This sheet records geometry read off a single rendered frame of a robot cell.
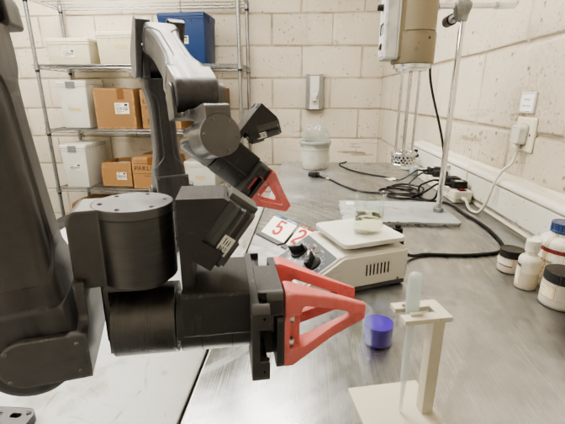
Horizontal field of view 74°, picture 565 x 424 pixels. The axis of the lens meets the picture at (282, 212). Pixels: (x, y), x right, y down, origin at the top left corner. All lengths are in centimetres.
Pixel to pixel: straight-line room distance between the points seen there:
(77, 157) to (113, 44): 84
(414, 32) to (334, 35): 209
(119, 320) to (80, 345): 3
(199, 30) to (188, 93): 225
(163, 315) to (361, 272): 40
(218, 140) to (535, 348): 50
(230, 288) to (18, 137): 17
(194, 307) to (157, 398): 20
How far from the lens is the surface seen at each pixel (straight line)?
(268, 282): 30
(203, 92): 59
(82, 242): 29
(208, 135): 51
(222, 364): 50
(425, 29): 102
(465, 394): 50
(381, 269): 66
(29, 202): 29
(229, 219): 28
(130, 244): 28
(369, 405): 45
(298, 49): 306
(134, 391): 49
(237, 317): 29
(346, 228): 68
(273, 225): 89
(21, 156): 29
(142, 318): 31
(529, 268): 75
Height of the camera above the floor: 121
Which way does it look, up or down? 17 degrees down
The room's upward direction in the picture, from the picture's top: straight up
